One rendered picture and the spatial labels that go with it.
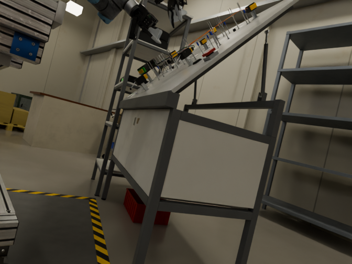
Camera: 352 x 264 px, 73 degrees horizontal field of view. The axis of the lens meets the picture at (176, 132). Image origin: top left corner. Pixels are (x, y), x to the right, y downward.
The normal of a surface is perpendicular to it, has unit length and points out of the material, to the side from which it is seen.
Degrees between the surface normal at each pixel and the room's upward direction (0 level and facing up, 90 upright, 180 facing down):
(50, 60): 90
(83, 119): 90
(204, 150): 90
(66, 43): 90
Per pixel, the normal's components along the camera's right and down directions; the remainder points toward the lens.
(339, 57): -0.72, -0.18
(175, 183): 0.39, 0.08
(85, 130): 0.65, 0.15
